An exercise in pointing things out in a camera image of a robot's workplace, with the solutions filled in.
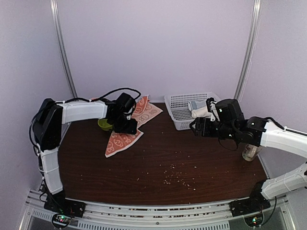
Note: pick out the aluminium front rail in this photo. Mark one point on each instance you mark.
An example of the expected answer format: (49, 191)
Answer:
(203, 216)

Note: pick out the white towel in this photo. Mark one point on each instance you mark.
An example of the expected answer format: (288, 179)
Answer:
(201, 112)

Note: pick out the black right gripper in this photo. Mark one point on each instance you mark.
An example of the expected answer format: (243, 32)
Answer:
(199, 121)

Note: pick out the aluminium post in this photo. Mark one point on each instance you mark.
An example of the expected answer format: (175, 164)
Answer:
(252, 37)
(62, 49)

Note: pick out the green bowl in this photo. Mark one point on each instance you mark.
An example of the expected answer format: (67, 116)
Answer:
(104, 125)

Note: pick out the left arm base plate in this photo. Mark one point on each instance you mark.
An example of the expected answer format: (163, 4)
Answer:
(69, 208)

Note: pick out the rolled grey towel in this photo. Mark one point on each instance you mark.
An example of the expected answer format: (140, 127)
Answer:
(194, 105)

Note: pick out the left aluminium post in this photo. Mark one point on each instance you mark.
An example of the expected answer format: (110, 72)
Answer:
(62, 49)

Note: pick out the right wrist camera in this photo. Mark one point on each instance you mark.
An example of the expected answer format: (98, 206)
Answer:
(229, 110)

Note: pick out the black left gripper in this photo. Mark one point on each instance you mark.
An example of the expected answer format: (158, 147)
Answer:
(132, 129)

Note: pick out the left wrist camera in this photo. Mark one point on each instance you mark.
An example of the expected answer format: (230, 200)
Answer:
(125, 103)

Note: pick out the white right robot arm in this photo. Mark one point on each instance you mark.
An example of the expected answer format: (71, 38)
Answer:
(274, 138)

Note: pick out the right aluminium post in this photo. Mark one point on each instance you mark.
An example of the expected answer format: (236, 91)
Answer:
(252, 37)

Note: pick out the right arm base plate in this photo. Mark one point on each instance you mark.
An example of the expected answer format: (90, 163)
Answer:
(248, 206)

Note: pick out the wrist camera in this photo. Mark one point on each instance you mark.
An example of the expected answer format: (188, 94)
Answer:
(125, 103)
(229, 110)

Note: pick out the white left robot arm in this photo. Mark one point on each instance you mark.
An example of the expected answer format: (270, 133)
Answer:
(46, 128)

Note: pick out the white plastic basket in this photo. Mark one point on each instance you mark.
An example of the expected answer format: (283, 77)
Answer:
(177, 107)

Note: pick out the orange patterned towel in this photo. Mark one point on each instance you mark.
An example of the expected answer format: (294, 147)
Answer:
(144, 112)

